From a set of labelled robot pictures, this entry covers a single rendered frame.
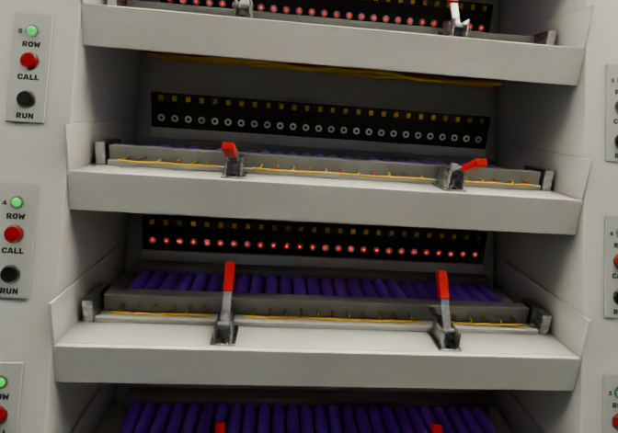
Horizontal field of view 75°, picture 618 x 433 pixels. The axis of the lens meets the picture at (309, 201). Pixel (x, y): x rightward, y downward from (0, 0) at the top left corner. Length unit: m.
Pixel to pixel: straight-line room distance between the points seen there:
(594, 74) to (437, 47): 0.20
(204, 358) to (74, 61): 0.36
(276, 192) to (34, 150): 0.27
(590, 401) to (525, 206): 0.24
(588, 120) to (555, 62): 0.08
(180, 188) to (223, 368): 0.21
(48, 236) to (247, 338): 0.25
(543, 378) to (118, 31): 0.65
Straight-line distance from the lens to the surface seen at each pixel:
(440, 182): 0.53
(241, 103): 0.65
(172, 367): 0.51
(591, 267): 0.60
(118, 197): 0.50
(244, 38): 0.51
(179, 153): 0.53
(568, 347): 0.62
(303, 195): 0.47
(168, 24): 0.53
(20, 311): 0.54
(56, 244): 0.52
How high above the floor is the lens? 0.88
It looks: 3 degrees up
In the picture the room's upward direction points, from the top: 3 degrees clockwise
